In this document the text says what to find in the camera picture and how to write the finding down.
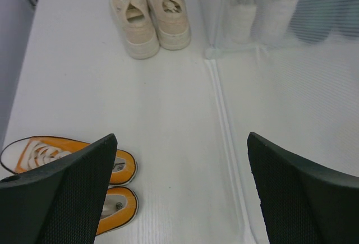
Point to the white sneaker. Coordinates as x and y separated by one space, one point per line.
274 19
241 18

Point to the green pointed shoe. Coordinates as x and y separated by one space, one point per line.
345 19
313 20

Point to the orange sneaker lower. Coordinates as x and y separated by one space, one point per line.
119 209

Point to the white plastic shoe cabinet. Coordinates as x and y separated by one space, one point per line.
214 12

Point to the orange sneaker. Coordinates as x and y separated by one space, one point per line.
33 152
119 209

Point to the orange sneaker upper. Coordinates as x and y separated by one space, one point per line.
33 152

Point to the beige sneaker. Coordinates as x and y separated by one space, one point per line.
171 23
135 27

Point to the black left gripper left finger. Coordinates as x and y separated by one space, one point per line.
60 202

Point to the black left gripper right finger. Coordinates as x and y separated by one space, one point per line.
302 201

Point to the clear cabinet door panel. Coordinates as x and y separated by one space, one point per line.
301 97

